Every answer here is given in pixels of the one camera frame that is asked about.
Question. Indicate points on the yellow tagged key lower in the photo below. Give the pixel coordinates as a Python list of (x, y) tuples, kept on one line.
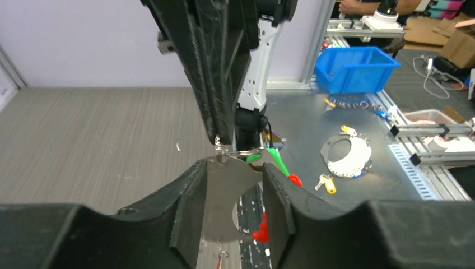
[(349, 131)]

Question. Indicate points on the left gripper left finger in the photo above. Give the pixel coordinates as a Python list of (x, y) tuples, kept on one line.
[(162, 230)]

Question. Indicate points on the yellow tagged key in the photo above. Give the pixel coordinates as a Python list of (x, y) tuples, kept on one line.
[(349, 131), (327, 182)]

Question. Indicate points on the cardboard box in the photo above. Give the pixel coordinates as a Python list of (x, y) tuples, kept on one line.
[(454, 37)]

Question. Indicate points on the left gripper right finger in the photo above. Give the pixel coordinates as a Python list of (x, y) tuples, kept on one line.
[(307, 232)]

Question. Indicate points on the key bunch with rings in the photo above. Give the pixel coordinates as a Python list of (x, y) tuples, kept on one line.
[(356, 102)]

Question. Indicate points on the blue plastic bin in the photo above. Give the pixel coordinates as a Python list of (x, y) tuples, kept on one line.
[(354, 70)]

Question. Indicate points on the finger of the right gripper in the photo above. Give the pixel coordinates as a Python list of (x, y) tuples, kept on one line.
[(230, 36), (180, 24)]

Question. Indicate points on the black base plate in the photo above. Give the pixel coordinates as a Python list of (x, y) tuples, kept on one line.
[(250, 209)]

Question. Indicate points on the yellow tagged key upper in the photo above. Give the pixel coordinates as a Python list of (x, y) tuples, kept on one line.
[(327, 182)]

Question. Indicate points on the green tagged key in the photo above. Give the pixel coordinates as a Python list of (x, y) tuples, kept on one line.
[(266, 155)]

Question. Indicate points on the white basket at right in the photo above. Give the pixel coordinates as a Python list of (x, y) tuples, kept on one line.
[(428, 116)]

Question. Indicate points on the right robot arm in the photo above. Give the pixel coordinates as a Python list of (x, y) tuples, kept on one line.
[(250, 119)]

